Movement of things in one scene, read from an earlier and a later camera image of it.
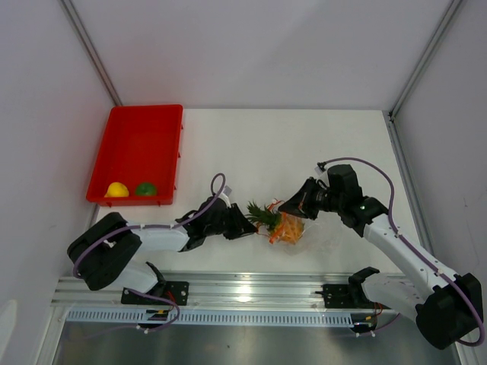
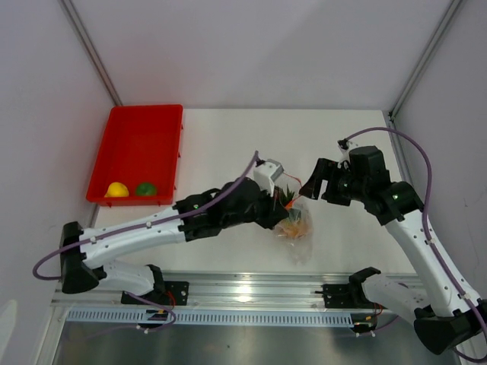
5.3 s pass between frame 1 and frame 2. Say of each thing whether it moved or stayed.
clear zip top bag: moved
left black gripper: moved
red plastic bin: stayed
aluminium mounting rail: stayed
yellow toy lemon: stayed
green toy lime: stayed
